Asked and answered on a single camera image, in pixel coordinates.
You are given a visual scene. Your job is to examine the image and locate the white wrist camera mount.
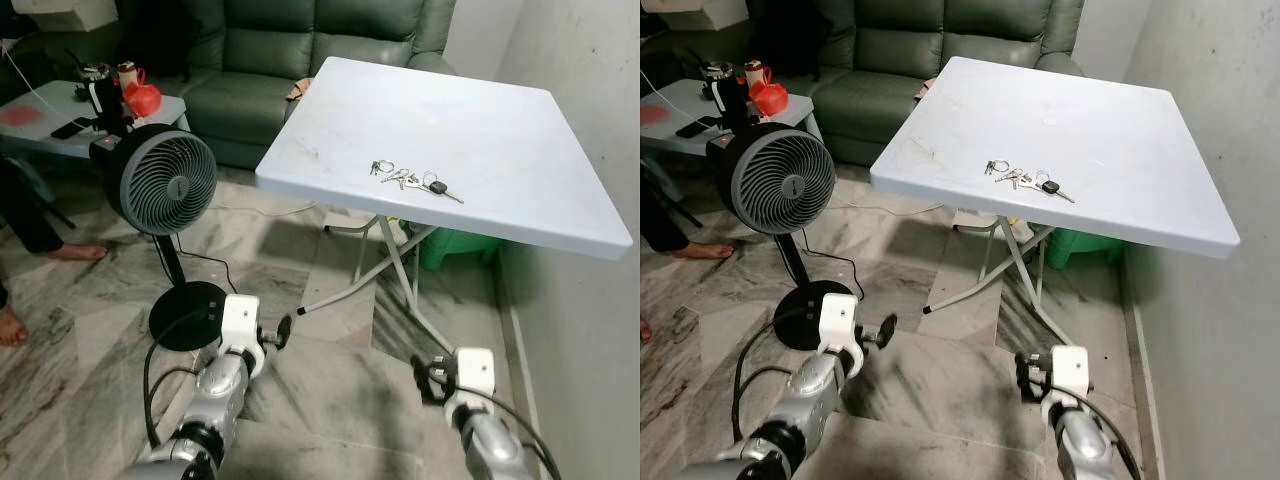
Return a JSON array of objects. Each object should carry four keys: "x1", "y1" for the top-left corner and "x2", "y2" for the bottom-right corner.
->
[
  {"x1": 1047, "y1": 345, "x2": 1092, "y2": 411},
  {"x1": 817, "y1": 293, "x2": 864, "y2": 375},
  {"x1": 218, "y1": 294, "x2": 266, "y2": 375},
  {"x1": 453, "y1": 347, "x2": 499, "y2": 413}
]

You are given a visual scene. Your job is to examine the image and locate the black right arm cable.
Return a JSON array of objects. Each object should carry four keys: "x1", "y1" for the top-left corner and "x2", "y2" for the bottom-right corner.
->
[
  {"x1": 488, "y1": 398, "x2": 563, "y2": 480},
  {"x1": 1085, "y1": 396, "x2": 1144, "y2": 480}
]

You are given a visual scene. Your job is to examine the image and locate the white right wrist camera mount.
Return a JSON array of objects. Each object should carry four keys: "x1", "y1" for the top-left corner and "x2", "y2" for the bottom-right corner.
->
[
  {"x1": 453, "y1": 347, "x2": 499, "y2": 413},
  {"x1": 1047, "y1": 345, "x2": 1092, "y2": 411}
]

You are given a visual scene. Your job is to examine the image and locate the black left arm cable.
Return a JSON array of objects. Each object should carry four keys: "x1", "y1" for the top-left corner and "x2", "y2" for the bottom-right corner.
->
[
  {"x1": 142, "y1": 308, "x2": 217, "y2": 453},
  {"x1": 732, "y1": 308, "x2": 823, "y2": 451}
]

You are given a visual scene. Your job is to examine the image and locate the green leather sofa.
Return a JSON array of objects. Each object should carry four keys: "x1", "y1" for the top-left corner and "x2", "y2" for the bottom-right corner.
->
[
  {"x1": 800, "y1": 0, "x2": 1087, "y2": 167},
  {"x1": 150, "y1": 0, "x2": 457, "y2": 170}
]

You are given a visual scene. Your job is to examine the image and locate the pale blue low table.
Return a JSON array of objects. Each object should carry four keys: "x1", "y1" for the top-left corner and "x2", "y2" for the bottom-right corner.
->
[
  {"x1": 640, "y1": 78, "x2": 824, "y2": 153},
  {"x1": 0, "y1": 80, "x2": 189, "y2": 161}
]

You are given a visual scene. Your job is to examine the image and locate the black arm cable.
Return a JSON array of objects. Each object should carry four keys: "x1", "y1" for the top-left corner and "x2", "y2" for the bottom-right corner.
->
[
  {"x1": 1085, "y1": 396, "x2": 1144, "y2": 480},
  {"x1": 488, "y1": 398, "x2": 563, "y2": 480},
  {"x1": 732, "y1": 308, "x2": 823, "y2": 451},
  {"x1": 142, "y1": 308, "x2": 217, "y2": 453}
]

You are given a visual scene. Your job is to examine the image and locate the person's leg black trousers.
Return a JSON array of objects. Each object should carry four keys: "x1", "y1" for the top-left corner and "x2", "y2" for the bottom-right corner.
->
[
  {"x1": 640, "y1": 168, "x2": 692, "y2": 254},
  {"x1": 0, "y1": 153, "x2": 67, "y2": 256}
]

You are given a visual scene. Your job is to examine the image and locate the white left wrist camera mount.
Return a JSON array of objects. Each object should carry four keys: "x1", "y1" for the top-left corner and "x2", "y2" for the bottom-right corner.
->
[
  {"x1": 817, "y1": 293, "x2": 864, "y2": 375},
  {"x1": 218, "y1": 294, "x2": 266, "y2": 375}
]

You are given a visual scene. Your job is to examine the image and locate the black fan power cable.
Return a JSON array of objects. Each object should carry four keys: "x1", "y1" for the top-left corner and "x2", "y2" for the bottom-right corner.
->
[
  {"x1": 800, "y1": 244, "x2": 863, "y2": 297},
  {"x1": 176, "y1": 244, "x2": 238, "y2": 294}
]

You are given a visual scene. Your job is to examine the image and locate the black steel flask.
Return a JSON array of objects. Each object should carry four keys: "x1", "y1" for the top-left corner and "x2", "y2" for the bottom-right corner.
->
[
  {"x1": 80, "y1": 62, "x2": 123, "y2": 129},
  {"x1": 703, "y1": 61, "x2": 747, "y2": 127}
]

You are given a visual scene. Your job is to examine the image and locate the white box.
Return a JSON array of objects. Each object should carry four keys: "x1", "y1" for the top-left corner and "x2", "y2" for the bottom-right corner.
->
[
  {"x1": 10, "y1": 0, "x2": 92, "y2": 32},
  {"x1": 640, "y1": 0, "x2": 714, "y2": 27}
]

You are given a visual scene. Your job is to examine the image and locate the thin white floor cable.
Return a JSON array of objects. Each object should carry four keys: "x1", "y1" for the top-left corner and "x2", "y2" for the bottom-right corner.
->
[
  {"x1": 214, "y1": 198, "x2": 323, "y2": 218},
  {"x1": 836, "y1": 198, "x2": 931, "y2": 216}
]

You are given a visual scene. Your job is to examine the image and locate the white folding table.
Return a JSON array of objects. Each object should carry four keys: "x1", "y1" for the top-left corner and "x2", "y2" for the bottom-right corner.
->
[
  {"x1": 255, "y1": 56, "x2": 635, "y2": 353},
  {"x1": 868, "y1": 56, "x2": 1242, "y2": 347}
]

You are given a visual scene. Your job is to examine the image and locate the green plastic stool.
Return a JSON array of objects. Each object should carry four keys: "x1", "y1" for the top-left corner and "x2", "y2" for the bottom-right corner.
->
[
  {"x1": 416, "y1": 227, "x2": 502, "y2": 272},
  {"x1": 1044, "y1": 227, "x2": 1127, "y2": 270}
]

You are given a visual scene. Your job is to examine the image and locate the bunch of keys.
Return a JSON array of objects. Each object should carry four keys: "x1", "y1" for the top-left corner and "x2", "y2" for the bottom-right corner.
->
[
  {"x1": 983, "y1": 158, "x2": 1077, "y2": 204},
  {"x1": 368, "y1": 158, "x2": 466, "y2": 205}
]

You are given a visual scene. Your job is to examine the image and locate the black grey standing fan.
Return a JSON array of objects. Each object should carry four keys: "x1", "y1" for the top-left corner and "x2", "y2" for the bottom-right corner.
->
[
  {"x1": 89, "y1": 123, "x2": 230, "y2": 352},
  {"x1": 705, "y1": 123, "x2": 853, "y2": 352}
]

